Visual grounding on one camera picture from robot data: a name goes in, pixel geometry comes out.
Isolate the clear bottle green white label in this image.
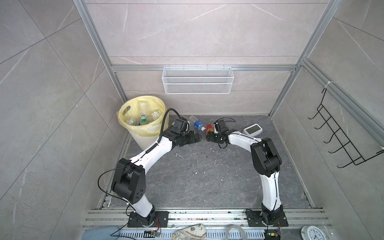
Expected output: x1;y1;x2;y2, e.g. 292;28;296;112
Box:
151;110;162;121

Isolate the white bin with yellow liner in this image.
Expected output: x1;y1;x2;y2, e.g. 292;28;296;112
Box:
117;96;169;150

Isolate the patterned cloth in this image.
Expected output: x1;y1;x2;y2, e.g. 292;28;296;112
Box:
172;224;207;240

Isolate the clear bottle blue label back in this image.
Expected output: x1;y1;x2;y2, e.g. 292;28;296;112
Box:
190;115;206;132

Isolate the white wire mesh basket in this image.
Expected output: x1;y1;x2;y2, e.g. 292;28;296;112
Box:
162;67;234;94

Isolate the white tape roll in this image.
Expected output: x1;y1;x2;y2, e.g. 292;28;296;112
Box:
225;225;248;240

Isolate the white digital clock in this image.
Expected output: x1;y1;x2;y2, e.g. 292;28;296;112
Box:
243;124;263;137

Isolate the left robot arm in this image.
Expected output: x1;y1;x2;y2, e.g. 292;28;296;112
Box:
103;108;202;227

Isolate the blue grey cushion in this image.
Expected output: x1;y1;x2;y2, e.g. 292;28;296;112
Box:
82;227;119;240

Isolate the orange red bottle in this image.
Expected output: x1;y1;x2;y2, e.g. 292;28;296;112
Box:
206;124;215;134

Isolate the black wire hook rack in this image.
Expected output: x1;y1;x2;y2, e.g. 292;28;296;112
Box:
308;88;384;169

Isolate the white round analog clock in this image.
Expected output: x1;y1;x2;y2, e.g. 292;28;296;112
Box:
301;226;327;240

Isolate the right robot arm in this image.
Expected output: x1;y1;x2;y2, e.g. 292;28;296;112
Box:
207;119;288;227

